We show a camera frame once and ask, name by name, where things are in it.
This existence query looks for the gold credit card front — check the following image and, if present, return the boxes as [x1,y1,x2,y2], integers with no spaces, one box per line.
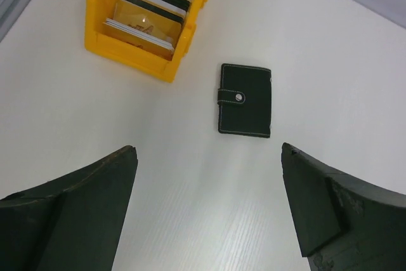
[105,0,184,48]

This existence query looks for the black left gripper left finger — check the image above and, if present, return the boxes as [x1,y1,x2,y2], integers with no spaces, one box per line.
[1,145,138,270]

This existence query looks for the black leather card holder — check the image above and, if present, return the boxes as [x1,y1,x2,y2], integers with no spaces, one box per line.
[217,63,272,138]

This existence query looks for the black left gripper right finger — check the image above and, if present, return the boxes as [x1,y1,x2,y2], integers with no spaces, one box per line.
[281,143,405,270]

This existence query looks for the yellow plastic bin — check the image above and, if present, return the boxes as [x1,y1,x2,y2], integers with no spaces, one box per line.
[84,0,207,83]

